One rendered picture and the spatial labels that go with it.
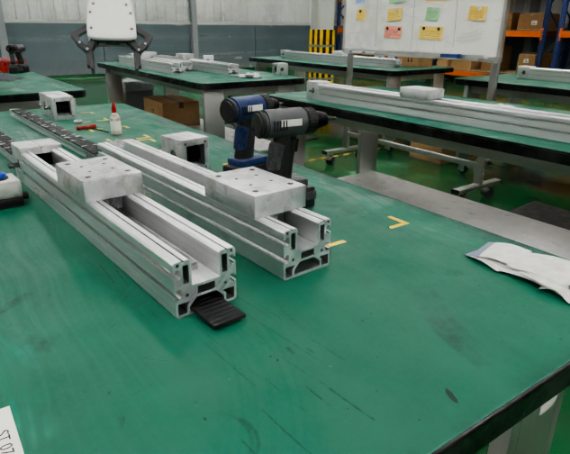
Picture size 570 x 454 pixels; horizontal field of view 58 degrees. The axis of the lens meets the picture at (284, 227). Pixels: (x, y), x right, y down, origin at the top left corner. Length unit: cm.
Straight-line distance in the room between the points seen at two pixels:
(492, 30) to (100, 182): 311
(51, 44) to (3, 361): 1199
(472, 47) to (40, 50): 1010
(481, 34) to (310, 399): 338
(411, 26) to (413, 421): 375
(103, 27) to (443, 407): 99
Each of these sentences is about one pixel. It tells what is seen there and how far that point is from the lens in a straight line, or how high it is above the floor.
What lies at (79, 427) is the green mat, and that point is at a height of 78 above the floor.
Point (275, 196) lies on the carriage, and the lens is 86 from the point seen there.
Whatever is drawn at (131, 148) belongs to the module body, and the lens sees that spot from 146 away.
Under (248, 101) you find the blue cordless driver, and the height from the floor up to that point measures 99.
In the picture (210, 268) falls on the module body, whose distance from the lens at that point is 77.
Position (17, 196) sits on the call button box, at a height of 80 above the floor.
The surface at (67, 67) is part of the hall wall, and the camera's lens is 1268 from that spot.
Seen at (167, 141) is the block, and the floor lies 86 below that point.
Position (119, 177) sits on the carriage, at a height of 90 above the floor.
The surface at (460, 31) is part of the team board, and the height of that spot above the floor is 113.
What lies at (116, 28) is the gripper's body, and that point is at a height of 115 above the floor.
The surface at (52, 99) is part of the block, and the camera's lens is 241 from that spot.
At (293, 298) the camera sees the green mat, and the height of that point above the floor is 78.
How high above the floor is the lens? 116
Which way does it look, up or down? 21 degrees down
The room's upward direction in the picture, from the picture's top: 1 degrees clockwise
